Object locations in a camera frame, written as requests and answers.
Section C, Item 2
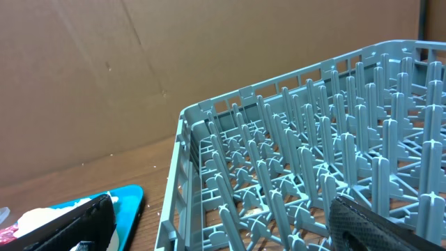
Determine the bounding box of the red snack wrapper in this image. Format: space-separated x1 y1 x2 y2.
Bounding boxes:
0 223 19 245

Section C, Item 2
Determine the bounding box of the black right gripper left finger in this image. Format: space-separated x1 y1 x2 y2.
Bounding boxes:
1 194 116 251

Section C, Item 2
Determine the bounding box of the grey dishwasher rack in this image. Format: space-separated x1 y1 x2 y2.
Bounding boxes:
155 40 445 250

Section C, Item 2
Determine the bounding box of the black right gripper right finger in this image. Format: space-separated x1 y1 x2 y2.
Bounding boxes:
328 197 443 251

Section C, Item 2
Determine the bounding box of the teal plastic tray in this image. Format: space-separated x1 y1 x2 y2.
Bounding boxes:
49 185 145 251

